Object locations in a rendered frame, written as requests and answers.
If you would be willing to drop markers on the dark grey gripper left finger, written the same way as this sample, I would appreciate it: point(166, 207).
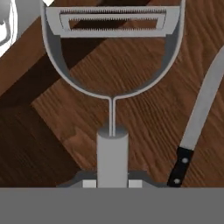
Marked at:
point(86, 180)

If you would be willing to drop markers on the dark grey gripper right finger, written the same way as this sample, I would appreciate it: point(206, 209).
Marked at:
point(138, 180)

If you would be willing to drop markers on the grey metal peeler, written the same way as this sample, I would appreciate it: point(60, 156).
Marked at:
point(112, 163)

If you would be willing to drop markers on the white rounded object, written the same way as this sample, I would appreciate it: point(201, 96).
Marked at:
point(6, 26)

